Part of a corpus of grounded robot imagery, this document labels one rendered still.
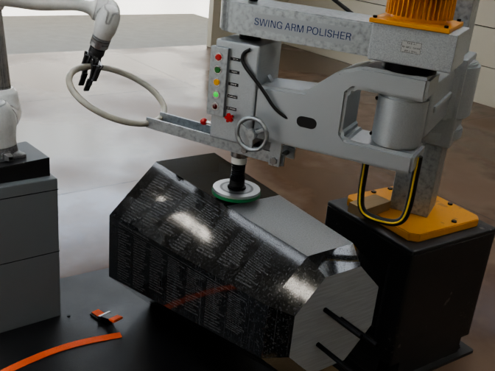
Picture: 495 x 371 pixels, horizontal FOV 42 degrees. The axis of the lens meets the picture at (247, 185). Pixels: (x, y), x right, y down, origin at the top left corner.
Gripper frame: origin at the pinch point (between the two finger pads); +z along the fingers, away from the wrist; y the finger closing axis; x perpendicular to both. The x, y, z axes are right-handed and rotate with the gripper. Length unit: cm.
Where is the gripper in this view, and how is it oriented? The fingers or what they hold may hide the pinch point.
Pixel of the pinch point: (85, 82)
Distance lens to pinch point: 332.6
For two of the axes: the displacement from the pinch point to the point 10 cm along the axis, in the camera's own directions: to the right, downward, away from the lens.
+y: 6.5, 6.4, -4.1
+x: 6.3, -1.5, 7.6
